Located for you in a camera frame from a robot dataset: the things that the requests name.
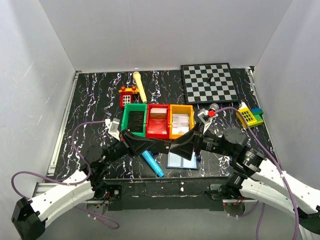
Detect navy blue card holder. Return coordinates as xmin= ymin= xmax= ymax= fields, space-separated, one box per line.
xmin=166 ymin=152 xmax=199 ymax=170

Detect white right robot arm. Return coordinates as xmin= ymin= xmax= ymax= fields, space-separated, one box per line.
xmin=170 ymin=125 xmax=320 ymax=234

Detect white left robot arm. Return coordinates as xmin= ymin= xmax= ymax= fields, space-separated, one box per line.
xmin=11 ymin=130 xmax=155 ymax=240

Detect white cards in yellow bin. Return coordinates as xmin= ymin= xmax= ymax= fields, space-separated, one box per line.
xmin=171 ymin=113 xmax=189 ymax=134

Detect black cards in green bin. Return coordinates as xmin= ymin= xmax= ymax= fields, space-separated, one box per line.
xmin=127 ymin=111 xmax=145 ymax=133

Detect cards in red bin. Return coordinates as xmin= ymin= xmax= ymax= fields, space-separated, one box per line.
xmin=147 ymin=107 xmax=168 ymax=135

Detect light blue toy microphone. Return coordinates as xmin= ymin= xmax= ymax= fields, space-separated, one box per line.
xmin=141 ymin=150 xmax=165 ymax=178

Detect yellow plastic bin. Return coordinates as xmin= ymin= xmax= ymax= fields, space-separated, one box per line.
xmin=169 ymin=104 xmax=195 ymax=140

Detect red plastic bin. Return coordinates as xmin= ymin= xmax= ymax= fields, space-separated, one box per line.
xmin=146 ymin=104 xmax=170 ymax=140

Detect green plastic bin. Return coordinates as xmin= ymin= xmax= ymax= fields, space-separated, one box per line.
xmin=121 ymin=103 xmax=148 ymax=137

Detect black toy microphone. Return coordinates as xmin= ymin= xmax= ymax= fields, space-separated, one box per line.
xmin=208 ymin=103 xmax=220 ymax=112

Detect yellow green toy brick house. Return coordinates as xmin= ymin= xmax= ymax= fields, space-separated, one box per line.
xmin=236 ymin=101 xmax=264 ymax=129

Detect red toy brick house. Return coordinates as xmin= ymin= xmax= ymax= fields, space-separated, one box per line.
xmin=118 ymin=85 xmax=140 ymax=110

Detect black grey chessboard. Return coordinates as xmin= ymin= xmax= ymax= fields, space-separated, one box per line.
xmin=180 ymin=63 xmax=239 ymax=104

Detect cream toy microphone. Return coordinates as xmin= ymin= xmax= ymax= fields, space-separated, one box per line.
xmin=132 ymin=71 xmax=148 ymax=104

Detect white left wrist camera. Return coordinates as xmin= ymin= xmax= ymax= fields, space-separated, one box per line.
xmin=104 ymin=118 xmax=120 ymax=141

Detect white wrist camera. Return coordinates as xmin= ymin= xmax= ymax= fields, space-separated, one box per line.
xmin=104 ymin=118 xmax=120 ymax=141
xmin=197 ymin=108 xmax=217 ymax=134

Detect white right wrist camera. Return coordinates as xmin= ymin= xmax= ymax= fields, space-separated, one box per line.
xmin=197 ymin=108 xmax=217 ymax=134

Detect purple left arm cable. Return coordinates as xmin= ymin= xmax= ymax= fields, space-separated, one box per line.
xmin=11 ymin=119 xmax=120 ymax=230

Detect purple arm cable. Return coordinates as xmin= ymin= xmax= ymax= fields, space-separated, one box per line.
xmin=208 ymin=106 xmax=301 ymax=240
xmin=11 ymin=119 xmax=120 ymax=230

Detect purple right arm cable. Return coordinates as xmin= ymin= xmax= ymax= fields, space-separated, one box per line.
xmin=208 ymin=106 xmax=301 ymax=240

